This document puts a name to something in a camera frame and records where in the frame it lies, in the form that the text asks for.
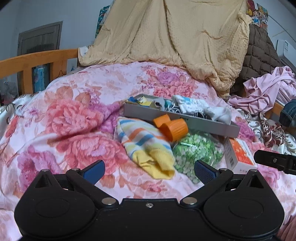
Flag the white small cloth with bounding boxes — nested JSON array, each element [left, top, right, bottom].
[[204, 106, 231, 125]]

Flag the striped yellow sock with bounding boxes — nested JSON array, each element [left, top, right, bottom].
[[116, 116, 175, 180]]

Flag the white cloth blue print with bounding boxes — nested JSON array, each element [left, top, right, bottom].
[[172, 95, 209, 114]]

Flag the cream maroon brocade cover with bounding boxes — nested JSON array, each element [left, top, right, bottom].
[[235, 109, 295, 156]]

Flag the orange white medicine box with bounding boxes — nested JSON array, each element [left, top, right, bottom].
[[224, 138, 257, 174]]

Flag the blue denim jeans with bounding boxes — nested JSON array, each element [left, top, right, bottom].
[[279, 99, 296, 128]]

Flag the pink floral bedspread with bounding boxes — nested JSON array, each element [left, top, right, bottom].
[[0, 61, 296, 241]]

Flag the grey shallow cardboard box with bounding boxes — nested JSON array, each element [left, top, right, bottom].
[[123, 94, 240, 140]]

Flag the pink crumpled garment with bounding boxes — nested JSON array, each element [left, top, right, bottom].
[[228, 66, 295, 114]]

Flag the brown quilted jacket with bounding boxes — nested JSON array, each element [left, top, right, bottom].
[[230, 24, 283, 95]]

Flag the white air conditioner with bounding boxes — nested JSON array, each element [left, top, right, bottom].
[[276, 40, 296, 71]]

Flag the yellow dotted quilt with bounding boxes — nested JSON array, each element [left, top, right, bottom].
[[78, 1, 252, 98]]

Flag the grey door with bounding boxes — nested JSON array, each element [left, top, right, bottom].
[[17, 21, 63, 56]]

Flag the wooden bed rail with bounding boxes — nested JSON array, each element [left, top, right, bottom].
[[0, 49, 78, 94]]

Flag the colourful wall poster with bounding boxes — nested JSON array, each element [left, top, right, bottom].
[[246, 0, 269, 31]]

